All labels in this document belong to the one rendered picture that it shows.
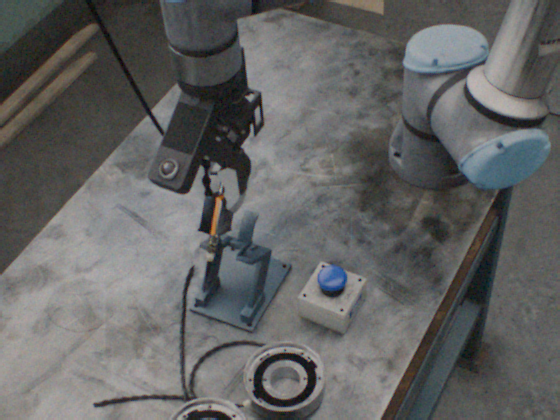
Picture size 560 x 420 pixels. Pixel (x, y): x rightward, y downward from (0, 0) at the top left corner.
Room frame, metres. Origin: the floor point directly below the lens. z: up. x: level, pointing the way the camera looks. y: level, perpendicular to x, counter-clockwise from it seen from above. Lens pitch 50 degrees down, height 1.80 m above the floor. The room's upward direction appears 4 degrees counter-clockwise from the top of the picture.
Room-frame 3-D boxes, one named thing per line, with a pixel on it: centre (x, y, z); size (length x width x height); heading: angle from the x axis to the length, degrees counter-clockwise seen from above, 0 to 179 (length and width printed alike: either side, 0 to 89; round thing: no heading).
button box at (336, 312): (0.73, -0.05, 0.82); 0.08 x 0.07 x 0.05; 149
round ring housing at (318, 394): (0.59, 0.03, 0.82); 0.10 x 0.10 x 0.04
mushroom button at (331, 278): (0.72, -0.04, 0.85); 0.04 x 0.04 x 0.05
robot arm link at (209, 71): (0.77, 0.09, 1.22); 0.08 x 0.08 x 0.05
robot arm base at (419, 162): (1.01, -0.23, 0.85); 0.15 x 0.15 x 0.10
